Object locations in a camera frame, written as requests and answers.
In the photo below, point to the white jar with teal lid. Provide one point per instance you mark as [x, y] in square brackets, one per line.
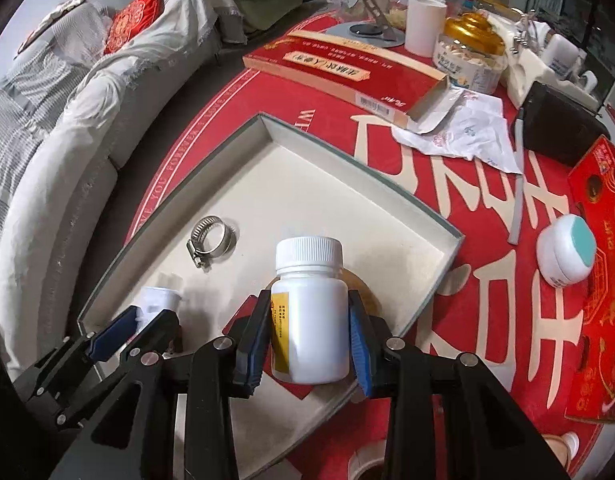
[557, 260]

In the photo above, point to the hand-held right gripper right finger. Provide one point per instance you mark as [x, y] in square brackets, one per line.
[362, 355]

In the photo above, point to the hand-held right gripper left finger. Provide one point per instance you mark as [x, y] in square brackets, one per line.
[252, 350]

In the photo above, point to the white holder block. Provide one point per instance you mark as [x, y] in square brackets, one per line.
[522, 67]

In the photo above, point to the red patterned pillow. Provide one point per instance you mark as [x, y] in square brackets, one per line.
[132, 20]

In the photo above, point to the white curved sofa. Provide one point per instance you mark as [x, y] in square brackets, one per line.
[62, 185]

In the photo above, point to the long red gift box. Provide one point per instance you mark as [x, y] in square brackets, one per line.
[337, 72]

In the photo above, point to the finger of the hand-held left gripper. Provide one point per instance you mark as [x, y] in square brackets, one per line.
[112, 335]
[155, 332]

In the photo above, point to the small white bottle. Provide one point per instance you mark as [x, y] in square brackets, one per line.
[562, 57]

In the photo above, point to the white paper roll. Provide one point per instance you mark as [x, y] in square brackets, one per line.
[425, 25]

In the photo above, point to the white pill bottle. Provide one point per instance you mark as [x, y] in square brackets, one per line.
[312, 320]

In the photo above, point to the red cardboard packaging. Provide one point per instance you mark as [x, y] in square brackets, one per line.
[597, 285]

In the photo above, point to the grey shallow cardboard box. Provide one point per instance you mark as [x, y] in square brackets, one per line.
[312, 195]

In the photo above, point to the clear jar with gold lid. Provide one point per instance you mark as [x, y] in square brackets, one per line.
[470, 55]

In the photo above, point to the grey phone stand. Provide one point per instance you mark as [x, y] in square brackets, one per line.
[372, 30]

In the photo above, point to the grey plastic strip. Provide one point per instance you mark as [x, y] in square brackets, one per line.
[517, 185]

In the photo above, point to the crumpled white paper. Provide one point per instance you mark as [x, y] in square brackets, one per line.
[467, 130]

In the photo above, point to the grey striped blanket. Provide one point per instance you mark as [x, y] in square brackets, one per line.
[32, 100]

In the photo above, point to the white charger plug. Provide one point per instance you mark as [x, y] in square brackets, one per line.
[160, 300]

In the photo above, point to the dark brown box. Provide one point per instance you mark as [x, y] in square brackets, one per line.
[562, 125]

